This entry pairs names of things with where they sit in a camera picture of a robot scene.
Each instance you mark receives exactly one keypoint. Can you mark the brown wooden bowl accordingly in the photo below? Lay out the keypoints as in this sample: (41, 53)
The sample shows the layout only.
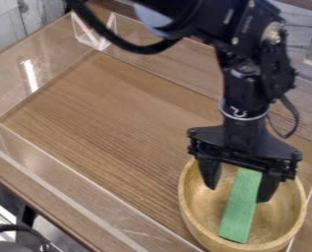
(278, 218)

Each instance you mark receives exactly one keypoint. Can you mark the clear acrylic tray wall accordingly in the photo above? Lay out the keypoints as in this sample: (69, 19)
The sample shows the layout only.
(95, 143)

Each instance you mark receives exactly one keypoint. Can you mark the clear acrylic corner bracket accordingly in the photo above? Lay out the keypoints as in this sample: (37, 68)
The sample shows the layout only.
(87, 35)

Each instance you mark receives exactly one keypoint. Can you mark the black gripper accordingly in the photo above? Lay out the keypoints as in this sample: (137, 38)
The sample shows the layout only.
(246, 144)

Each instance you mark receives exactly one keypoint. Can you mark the green rectangular block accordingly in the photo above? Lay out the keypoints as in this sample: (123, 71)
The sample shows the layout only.
(239, 213)

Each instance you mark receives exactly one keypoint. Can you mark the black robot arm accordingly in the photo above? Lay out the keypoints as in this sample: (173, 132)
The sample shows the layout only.
(246, 30)

